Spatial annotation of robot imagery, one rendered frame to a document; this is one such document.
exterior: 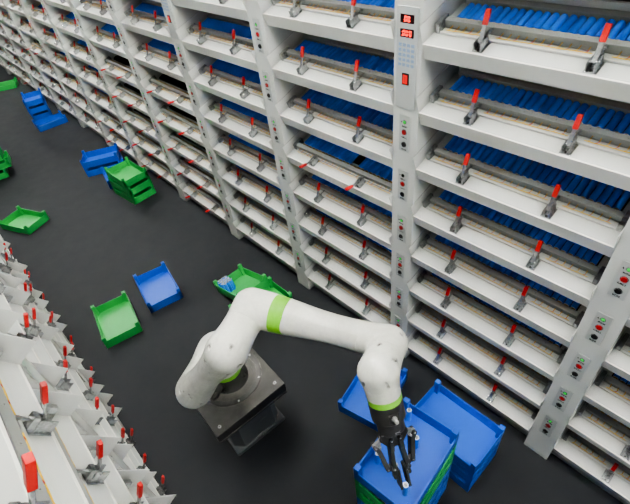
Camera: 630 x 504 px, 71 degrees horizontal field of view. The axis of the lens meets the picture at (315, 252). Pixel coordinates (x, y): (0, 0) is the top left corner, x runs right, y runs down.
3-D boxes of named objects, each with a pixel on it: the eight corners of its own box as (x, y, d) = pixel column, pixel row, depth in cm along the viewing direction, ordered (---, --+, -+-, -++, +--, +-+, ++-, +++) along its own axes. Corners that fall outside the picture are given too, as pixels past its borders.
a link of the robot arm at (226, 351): (164, 401, 157) (200, 351, 117) (189, 362, 168) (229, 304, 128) (196, 419, 159) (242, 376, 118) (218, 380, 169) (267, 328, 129)
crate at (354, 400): (378, 432, 192) (378, 423, 186) (338, 410, 201) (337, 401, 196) (407, 378, 209) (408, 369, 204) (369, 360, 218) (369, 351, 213)
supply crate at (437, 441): (409, 522, 130) (410, 512, 125) (353, 477, 141) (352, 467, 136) (457, 442, 146) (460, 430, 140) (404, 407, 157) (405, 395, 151)
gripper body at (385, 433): (379, 431, 114) (386, 459, 117) (409, 418, 115) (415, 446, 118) (369, 414, 121) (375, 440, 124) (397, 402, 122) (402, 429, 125)
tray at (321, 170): (394, 213, 167) (389, 197, 160) (290, 162, 203) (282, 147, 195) (426, 177, 172) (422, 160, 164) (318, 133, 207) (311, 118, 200)
